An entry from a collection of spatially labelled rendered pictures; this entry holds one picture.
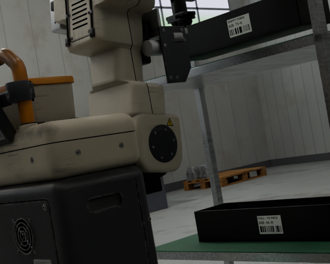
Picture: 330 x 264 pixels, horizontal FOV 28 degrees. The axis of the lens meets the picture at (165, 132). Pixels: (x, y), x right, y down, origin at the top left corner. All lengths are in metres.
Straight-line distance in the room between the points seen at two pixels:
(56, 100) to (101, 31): 0.26
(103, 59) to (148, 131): 0.24
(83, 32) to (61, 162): 0.52
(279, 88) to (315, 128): 0.93
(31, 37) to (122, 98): 6.77
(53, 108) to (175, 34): 0.46
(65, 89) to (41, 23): 7.06
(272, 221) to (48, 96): 0.92
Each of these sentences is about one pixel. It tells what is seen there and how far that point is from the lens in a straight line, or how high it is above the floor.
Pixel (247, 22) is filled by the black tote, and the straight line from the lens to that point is 2.18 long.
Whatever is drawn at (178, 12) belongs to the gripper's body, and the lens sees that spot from 2.46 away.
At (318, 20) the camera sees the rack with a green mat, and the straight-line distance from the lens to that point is 1.83.
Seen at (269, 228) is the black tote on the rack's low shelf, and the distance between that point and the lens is 2.18.
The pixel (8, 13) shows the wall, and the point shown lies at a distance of 8.44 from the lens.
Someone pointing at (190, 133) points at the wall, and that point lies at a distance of 10.04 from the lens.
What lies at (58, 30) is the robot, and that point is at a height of 1.12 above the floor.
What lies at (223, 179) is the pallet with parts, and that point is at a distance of 8.86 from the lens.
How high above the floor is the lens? 0.73
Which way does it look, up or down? 1 degrees up
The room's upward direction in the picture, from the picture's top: 10 degrees counter-clockwise
